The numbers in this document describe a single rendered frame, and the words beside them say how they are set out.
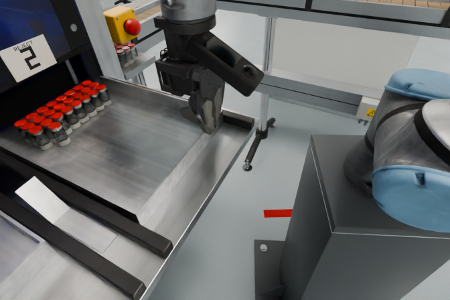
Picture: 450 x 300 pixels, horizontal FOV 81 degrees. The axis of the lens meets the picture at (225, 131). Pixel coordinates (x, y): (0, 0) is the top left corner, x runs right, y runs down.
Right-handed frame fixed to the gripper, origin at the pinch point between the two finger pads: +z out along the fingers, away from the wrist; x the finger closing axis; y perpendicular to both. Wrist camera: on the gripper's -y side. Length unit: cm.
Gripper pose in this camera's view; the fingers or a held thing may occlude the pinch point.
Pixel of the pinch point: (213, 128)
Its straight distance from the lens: 49.1
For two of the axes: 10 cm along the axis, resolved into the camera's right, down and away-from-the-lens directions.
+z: 0.4, 7.5, 6.6
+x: -4.6, 6.0, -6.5
